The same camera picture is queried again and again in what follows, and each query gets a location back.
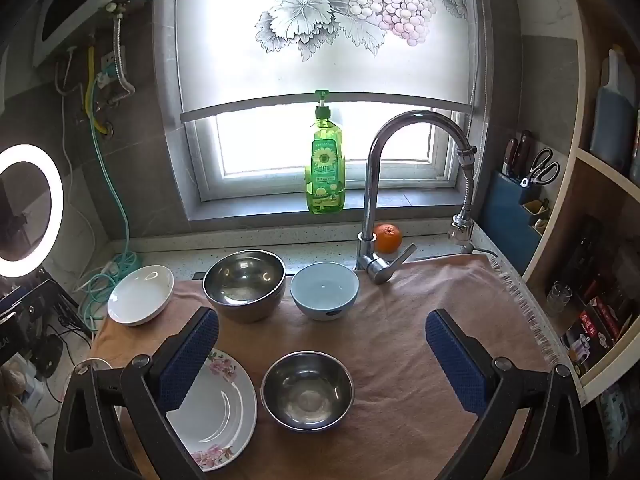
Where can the plain white plate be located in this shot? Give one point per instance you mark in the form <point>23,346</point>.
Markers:
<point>137,297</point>

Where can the black light stand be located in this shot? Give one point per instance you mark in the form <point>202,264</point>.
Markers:
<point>30,310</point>

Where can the chrome faucet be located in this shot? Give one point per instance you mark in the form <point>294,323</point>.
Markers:
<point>372,185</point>

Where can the orange towel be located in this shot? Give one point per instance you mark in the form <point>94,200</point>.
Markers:
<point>390,350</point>

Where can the grey water heater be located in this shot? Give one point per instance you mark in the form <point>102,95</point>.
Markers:
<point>90,5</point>

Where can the wooden shelf unit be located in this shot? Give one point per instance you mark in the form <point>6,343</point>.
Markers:
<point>600,160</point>

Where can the orange fruit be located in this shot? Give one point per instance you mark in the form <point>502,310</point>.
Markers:
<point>389,240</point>

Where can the small steel bowl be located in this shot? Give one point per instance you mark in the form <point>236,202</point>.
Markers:
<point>305,395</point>

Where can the grape print roller blind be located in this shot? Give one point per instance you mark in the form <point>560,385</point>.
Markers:
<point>250,60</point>

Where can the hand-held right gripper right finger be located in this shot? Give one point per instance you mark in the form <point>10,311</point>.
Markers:
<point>457,365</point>

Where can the blue cutting board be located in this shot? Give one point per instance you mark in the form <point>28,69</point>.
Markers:
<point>612,120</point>

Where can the large steel bowl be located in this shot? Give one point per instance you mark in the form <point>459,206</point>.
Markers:
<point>245,305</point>

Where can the red and black box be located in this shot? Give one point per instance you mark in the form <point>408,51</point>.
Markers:
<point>595,330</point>

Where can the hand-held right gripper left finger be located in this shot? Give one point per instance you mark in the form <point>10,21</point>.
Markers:
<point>187,360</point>

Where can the window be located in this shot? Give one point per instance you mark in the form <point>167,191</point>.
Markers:
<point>270,145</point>

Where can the blue knife block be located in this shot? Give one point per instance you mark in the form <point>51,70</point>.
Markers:
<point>505,220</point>

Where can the light blue ceramic bowl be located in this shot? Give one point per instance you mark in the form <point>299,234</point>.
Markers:
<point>325,287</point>

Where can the floral rimmed white plate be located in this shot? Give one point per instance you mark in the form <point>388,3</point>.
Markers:
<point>220,420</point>

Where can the green dish soap bottle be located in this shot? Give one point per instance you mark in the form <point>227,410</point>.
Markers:
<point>325,180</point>

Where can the clear drinking glasses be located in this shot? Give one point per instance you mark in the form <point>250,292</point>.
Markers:
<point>557,297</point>

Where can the beige cloth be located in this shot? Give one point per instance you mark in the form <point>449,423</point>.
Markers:
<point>20,420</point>

